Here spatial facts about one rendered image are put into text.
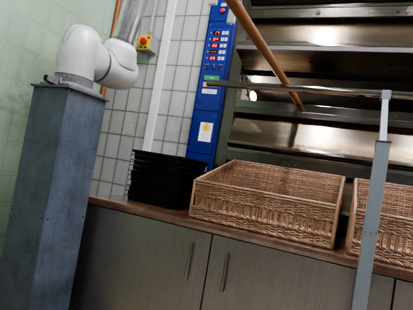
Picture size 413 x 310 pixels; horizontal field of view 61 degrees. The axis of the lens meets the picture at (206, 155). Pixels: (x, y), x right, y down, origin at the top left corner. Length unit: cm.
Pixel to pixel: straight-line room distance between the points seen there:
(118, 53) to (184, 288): 102
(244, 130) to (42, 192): 102
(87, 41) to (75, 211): 68
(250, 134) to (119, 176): 84
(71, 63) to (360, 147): 131
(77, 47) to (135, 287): 97
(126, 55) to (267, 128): 78
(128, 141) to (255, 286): 124
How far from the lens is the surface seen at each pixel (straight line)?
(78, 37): 153
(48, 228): 146
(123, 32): 169
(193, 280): 138
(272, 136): 182
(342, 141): 179
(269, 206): 131
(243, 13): 95
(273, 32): 200
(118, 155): 221
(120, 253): 153
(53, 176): 141
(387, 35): 193
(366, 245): 118
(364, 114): 181
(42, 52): 204
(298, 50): 177
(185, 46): 214
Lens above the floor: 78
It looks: 2 degrees up
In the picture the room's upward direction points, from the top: 10 degrees clockwise
